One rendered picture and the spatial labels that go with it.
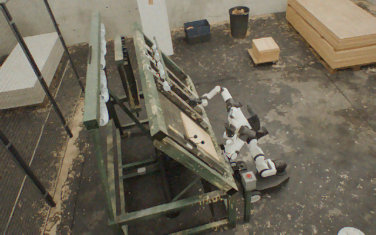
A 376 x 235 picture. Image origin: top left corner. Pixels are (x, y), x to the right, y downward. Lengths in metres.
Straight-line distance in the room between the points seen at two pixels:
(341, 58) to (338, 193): 2.85
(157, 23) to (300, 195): 4.54
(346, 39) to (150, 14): 3.92
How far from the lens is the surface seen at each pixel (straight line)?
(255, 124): 3.27
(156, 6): 6.61
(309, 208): 4.22
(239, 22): 7.36
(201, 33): 7.38
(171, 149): 2.50
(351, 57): 6.44
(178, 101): 3.38
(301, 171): 4.53
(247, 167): 4.25
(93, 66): 2.81
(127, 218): 3.28
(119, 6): 8.14
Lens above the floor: 3.54
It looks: 41 degrees down
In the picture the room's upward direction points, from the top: 8 degrees counter-clockwise
